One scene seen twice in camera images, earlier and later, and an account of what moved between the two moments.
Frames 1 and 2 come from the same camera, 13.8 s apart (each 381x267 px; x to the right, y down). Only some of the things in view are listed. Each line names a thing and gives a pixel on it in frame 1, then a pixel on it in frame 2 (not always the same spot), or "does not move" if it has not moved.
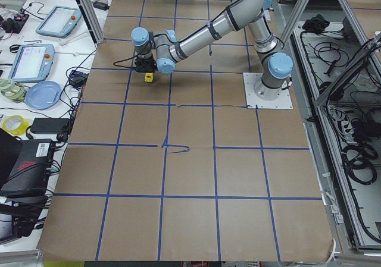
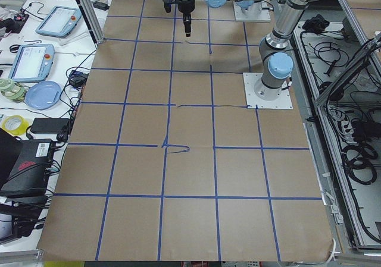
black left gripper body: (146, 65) -> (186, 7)
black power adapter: (49, 125) does not move
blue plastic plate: (43, 94) does not move
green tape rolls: (12, 91) does not move
